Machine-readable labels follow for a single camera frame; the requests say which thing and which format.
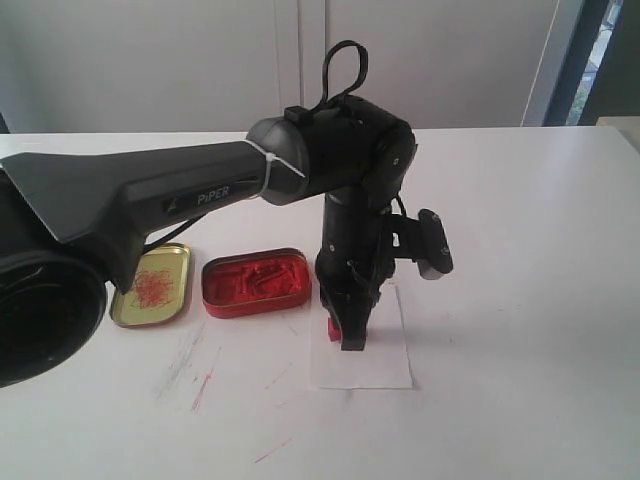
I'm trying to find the red stamp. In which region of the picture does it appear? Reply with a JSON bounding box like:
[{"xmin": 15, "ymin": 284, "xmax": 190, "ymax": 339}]
[{"xmin": 327, "ymin": 317, "xmax": 342, "ymax": 342}]

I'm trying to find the black cable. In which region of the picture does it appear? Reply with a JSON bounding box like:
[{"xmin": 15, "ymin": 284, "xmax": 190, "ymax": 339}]
[{"xmin": 309, "ymin": 40, "xmax": 370, "ymax": 114}]

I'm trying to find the gold tin lid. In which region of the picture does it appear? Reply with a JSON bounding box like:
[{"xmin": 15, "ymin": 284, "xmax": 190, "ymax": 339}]
[{"xmin": 110, "ymin": 243, "xmax": 191, "ymax": 328}]

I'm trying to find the red ink tin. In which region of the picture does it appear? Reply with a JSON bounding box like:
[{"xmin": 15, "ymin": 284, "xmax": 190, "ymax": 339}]
[{"xmin": 201, "ymin": 248, "xmax": 312, "ymax": 319}]

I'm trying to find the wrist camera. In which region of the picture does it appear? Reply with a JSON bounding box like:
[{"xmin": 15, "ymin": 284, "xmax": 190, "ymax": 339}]
[{"xmin": 391, "ymin": 209, "xmax": 453, "ymax": 280}]

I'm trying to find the white paper sheet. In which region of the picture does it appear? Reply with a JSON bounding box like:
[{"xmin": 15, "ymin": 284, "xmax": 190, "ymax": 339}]
[{"xmin": 309, "ymin": 283, "xmax": 413, "ymax": 390}]

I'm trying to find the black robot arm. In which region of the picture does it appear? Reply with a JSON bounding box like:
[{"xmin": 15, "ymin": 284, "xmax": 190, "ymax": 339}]
[{"xmin": 1, "ymin": 95, "xmax": 417, "ymax": 386}]

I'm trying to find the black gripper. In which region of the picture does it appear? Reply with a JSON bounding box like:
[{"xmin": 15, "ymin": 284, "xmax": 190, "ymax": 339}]
[{"xmin": 315, "ymin": 189, "xmax": 395, "ymax": 351}]

